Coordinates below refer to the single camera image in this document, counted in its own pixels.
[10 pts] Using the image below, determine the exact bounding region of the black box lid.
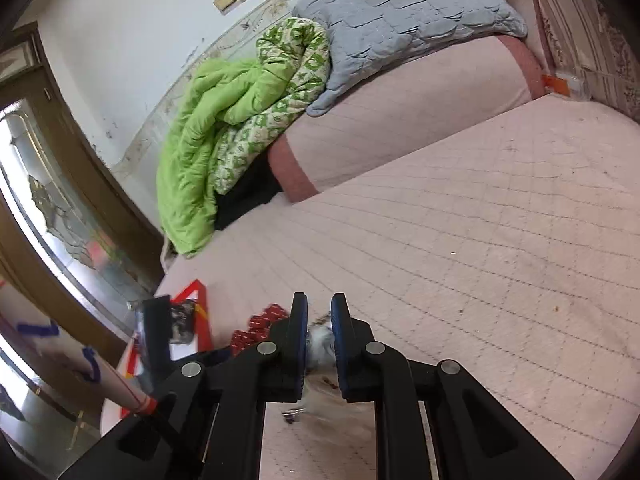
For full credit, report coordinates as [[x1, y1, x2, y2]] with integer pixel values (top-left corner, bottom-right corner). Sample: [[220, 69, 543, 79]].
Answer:
[[134, 296, 173, 396]]

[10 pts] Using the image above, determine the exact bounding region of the wooden glass door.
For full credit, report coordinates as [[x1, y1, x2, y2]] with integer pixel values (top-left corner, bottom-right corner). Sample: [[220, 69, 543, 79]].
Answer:
[[0, 22, 168, 361]]

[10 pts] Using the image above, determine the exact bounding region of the green quilt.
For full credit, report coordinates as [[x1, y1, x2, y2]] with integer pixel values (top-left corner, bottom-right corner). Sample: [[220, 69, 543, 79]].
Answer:
[[156, 16, 332, 259]]

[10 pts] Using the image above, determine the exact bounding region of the grey quilted blanket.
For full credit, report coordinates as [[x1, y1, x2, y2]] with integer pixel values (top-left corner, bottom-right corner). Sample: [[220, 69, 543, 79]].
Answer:
[[291, 0, 528, 118]]

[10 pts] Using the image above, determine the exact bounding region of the plastic bottle with orange label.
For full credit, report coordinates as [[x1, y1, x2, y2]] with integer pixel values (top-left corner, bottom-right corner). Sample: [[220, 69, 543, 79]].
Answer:
[[542, 72, 586, 98]]

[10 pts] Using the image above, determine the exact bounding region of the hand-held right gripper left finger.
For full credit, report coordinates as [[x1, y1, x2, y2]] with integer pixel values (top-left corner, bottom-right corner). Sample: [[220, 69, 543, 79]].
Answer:
[[57, 291, 308, 480]]

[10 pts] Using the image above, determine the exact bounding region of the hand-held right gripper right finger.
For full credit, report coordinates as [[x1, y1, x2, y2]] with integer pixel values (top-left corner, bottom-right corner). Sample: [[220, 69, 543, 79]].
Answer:
[[330, 292, 576, 480]]

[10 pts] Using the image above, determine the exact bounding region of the striped headboard cushion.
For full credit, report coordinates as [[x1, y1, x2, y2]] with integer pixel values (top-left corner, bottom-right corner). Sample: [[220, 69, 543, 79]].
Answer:
[[535, 0, 640, 123]]

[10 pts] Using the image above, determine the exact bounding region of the red beaded bracelet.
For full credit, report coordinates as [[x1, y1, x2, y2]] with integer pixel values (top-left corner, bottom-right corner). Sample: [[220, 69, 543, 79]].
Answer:
[[231, 304, 289, 356]]

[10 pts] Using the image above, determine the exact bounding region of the grey furry hair tie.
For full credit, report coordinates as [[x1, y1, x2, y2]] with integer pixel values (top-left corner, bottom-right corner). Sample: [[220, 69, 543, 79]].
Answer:
[[302, 312, 337, 368]]

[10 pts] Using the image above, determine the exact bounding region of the pink bolster pillow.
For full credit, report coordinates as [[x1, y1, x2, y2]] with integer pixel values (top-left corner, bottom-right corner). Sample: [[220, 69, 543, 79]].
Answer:
[[267, 32, 548, 204]]

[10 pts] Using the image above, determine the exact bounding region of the pile of metal jewelry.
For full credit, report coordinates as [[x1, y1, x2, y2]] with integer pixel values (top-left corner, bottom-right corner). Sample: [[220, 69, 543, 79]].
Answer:
[[170, 302, 197, 345]]

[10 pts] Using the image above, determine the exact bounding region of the black cloth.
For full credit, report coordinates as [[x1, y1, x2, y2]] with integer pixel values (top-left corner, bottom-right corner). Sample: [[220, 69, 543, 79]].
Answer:
[[214, 157, 283, 232]]

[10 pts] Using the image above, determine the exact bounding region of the pink quilted bed cover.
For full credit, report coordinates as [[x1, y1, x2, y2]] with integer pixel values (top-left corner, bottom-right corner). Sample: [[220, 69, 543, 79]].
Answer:
[[100, 95, 640, 480]]

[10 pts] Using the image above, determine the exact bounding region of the red jewelry box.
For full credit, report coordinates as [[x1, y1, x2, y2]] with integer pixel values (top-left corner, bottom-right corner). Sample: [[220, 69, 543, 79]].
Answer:
[[120, 279, 216, 418]]

